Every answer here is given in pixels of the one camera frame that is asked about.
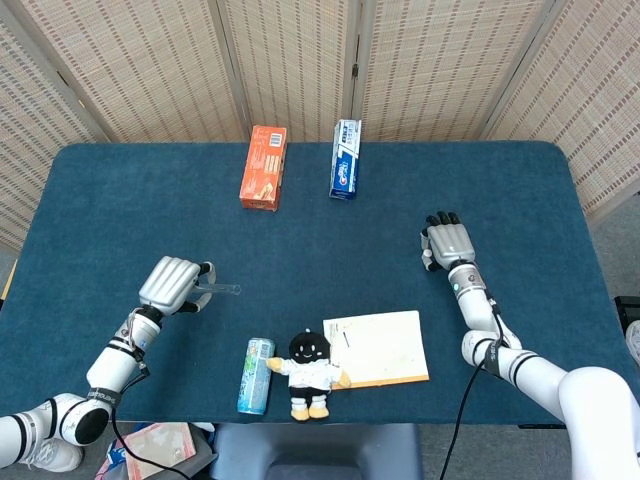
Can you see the cream notepad orange edge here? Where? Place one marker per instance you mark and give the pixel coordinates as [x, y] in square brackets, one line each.
[385, 350]

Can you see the black plush doll white coat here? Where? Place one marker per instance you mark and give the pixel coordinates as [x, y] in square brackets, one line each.
[307, 372]

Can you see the dark grey bag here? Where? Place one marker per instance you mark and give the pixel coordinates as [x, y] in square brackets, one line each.
[204, 450]

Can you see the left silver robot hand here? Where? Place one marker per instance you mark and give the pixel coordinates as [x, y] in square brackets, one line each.
[167, 285]

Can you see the clear glass test tube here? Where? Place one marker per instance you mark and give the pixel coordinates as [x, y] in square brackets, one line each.
[225, 289]

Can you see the translucent white bag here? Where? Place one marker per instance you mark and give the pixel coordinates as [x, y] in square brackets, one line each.
[634, 340]

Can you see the dark blue chair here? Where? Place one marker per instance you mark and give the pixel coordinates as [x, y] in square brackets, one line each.
[320, 450]

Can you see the white sneaker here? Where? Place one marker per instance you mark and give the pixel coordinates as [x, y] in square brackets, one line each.
[62, 459]

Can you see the wooden board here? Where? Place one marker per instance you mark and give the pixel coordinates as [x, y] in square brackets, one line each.
[10, 280]

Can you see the woven folding screen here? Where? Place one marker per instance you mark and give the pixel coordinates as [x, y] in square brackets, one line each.
[150, 65]

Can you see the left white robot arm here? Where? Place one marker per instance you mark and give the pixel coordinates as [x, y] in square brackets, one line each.
[112, 367]

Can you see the dark blue tablecloth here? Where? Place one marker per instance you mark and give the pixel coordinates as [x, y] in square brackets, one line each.
[325, 250]

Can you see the blue white package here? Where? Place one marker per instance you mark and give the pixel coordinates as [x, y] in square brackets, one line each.
[114, 457]

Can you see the pink plastic package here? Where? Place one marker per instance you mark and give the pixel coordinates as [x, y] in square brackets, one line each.
[157, 450]

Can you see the blue white toothpaste box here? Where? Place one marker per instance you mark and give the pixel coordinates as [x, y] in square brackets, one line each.
[345, 160]

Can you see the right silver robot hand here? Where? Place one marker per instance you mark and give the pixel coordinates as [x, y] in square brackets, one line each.
[450, 242]

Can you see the light blue drink can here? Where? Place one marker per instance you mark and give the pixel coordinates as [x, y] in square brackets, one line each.
[255, 380]

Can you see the black box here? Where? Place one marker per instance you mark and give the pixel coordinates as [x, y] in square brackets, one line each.
[622, 307]

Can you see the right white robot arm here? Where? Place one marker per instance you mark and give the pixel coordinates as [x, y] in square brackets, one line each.
[550, 380]

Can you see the orange cardboard box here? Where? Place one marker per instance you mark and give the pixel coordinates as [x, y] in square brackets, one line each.
[262, 170]

